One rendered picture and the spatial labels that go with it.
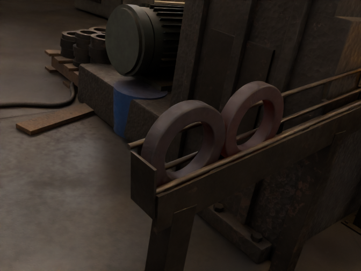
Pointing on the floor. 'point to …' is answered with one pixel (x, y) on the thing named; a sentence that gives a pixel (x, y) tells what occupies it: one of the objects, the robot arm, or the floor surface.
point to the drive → (135, 63)
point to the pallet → (78, 52)
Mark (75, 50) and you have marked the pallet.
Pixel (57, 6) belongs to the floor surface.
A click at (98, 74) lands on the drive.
